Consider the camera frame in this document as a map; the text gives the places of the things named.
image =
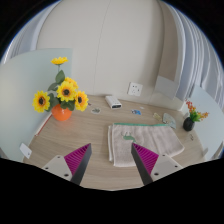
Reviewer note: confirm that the orange flowers with green leaves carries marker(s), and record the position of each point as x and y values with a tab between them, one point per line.
195	115

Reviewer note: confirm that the white wall socket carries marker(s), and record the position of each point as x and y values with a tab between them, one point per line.
135	89

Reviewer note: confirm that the arch-shaped pale blue card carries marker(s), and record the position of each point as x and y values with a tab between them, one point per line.
169	120

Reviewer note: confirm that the pale yellow sticker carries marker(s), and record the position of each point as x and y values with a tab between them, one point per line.
157	116

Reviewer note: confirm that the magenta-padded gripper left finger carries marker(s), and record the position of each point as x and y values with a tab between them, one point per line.
60	166

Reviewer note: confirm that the beige towel with green side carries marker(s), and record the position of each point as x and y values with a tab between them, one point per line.
156	137

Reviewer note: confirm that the orange round vase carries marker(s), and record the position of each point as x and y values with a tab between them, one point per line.
61	114

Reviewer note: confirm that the small white box device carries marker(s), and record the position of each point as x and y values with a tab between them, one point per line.
112	101

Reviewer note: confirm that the frosted glass desk partition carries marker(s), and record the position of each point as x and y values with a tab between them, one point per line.
213	126
20	100

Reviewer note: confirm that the yellow artificial sunflower bouquet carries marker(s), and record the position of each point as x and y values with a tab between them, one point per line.
66	91

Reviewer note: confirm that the tiny white oval sticker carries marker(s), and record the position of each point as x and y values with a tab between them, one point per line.
142	107

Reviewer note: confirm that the white partition clip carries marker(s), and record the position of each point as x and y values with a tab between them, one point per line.
25	150
205	152

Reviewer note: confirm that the black round vase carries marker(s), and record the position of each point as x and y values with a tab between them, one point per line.
188	124

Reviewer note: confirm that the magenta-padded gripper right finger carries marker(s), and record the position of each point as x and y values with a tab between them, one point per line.
163	165

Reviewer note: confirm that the small pale cartoon sticker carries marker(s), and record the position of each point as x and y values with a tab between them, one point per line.
191	136

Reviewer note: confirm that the white pleated curtain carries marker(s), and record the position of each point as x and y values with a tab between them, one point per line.
196	60
25	40

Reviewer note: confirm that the small round green sticker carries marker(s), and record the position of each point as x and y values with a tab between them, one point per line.
96	110

